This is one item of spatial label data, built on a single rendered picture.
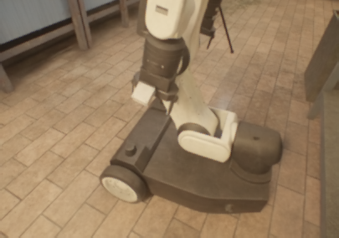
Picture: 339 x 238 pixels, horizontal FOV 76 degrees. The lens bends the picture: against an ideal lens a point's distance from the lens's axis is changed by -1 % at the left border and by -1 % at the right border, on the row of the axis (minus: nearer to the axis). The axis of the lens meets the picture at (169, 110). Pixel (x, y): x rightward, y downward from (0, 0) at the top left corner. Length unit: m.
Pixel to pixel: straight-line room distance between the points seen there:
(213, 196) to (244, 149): 0.21
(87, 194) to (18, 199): 0.29
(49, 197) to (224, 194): 0.75
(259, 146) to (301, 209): 0.43
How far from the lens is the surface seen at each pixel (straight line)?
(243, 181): 0.95
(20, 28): 1.89
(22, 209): 1.19
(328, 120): 1.32
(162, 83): 0.53
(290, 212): 1.17
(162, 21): 0.43
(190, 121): 0.85
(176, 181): 0.90
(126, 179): 0.89
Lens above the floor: 0.94
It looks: 41 degrees down
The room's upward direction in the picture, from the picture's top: 2 degrees clockwise
